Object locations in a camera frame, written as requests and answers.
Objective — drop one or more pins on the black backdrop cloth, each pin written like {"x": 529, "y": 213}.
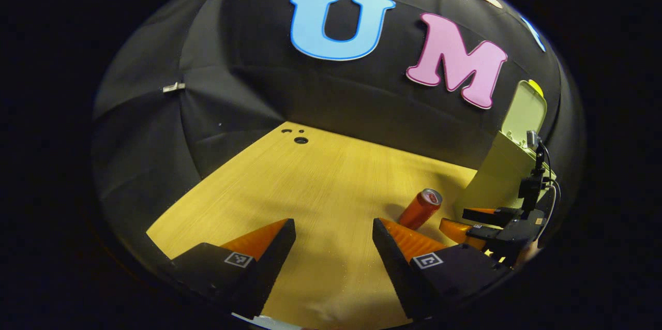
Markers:
{"x": 232, "y": 87}

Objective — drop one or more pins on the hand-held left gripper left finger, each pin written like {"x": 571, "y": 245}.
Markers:
{"x": 271, "y": 263}

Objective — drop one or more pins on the silver cloth clip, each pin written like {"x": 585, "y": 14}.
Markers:
{"x": 174, "y": 87}

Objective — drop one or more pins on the wooden desktop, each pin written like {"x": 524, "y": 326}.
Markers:
{"x": 320, "y": 185}

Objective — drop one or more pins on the green desktop garbage bin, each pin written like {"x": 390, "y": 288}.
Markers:
{"x": 496, "y": 180}

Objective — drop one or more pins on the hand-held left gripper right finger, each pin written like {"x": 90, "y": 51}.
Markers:
{"x": 395, "y": 263}

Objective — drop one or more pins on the red pop can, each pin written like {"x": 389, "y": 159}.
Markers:
{"x": 419, "y": 210}

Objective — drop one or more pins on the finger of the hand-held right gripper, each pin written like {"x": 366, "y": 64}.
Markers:
{"x": 486, "y": 215}
{"x": 460, "y": 231}

